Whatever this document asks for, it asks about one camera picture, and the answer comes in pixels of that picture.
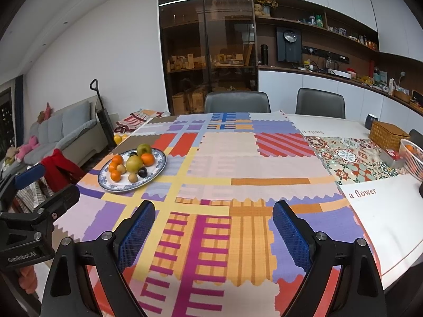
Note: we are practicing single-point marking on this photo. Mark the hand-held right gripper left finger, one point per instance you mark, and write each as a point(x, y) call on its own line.
point(137, 234)

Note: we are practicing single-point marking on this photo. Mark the dark purple plum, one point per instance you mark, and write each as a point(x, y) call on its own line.
point(142, 172)

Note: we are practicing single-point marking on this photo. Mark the glass kettle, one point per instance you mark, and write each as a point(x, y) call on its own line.
point(329, 62)

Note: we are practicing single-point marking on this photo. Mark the yellow-green apple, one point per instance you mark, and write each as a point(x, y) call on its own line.
point(144, 149)

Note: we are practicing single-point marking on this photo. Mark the white plastic basket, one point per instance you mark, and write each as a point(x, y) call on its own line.
point(411, 163)

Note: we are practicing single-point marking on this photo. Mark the black countertop appliance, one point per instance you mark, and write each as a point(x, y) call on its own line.
point(417, 99)

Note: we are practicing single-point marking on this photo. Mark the small brown fruit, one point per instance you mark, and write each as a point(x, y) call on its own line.
point(121, 169)
point(133, 178)

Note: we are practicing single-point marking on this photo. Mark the white sideboard cabinet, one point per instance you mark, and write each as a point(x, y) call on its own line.
point(330, 89)

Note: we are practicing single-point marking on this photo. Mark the black upright vacuum cleaner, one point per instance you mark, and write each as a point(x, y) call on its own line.
point(104, 122)

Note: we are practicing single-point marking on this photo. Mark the grey sofa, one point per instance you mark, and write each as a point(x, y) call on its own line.
point(66, 125)

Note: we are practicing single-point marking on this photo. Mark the large pale green apple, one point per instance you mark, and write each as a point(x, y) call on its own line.
point(134, 163)

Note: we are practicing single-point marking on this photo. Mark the colourful patchwork tablecloth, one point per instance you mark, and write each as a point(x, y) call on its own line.
point(214, 161)

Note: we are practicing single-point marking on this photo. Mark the floral tile-pattern cloth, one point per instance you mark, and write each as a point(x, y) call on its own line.
point(347, 158)

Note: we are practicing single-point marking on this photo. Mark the dark blue jar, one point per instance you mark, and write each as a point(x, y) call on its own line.
point(370, 122)

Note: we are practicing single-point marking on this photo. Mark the red striped cloth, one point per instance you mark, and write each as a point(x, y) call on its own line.
point(135, 120)

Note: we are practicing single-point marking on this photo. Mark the black water dispenser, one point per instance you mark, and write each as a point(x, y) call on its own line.
point(288, 46)

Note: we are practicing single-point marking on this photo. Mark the dark glass display cabinet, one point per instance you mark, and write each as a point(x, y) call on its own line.
point(205, 46)

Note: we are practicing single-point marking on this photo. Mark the beige teddy bear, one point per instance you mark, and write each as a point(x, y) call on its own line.
point(259, 10)

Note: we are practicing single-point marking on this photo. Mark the sunflower bouquet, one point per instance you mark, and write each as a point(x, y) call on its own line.
point(268, 4)

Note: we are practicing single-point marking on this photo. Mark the black thermos bottle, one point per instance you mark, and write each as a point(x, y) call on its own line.
point(264, 54)

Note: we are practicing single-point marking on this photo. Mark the white printed tablecloth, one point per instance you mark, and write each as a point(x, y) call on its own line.
point(380, 221)

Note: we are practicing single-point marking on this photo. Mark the wicker basket with lid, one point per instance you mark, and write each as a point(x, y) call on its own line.
point(388, 137)

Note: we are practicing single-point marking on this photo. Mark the black power strip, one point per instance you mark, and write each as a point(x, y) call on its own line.
point(327, 54)

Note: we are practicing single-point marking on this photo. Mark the orange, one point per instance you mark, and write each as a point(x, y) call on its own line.
point(117, 159)
point(112, 167)
point(409, 147)
point(148, 160)
point(115, 176)

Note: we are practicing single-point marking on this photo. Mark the pink plush toy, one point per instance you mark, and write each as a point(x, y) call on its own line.
point(28, 147)
point(46, 110)

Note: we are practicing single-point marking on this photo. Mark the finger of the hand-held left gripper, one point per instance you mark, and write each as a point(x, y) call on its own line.
point(61, 199)
point(29, 175)

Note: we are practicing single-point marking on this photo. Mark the blue and white floral plate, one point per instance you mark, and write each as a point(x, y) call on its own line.
point(158, 168)

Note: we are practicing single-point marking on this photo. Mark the grey dining chair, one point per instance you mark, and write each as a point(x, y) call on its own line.
point(319, 104)
point(236, 102)

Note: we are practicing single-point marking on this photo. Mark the pink cloth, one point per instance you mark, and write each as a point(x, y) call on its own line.
point(27, 280)

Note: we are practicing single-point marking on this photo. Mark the beige plush toy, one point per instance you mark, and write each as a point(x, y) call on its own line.
point(10, 155)

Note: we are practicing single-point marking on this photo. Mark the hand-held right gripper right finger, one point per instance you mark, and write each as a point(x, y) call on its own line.
point(290, 237)

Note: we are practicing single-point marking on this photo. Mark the dark dining chair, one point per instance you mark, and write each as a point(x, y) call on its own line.
point(417, 137)

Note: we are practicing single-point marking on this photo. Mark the small flat box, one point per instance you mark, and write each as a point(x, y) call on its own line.
point(391, 158)

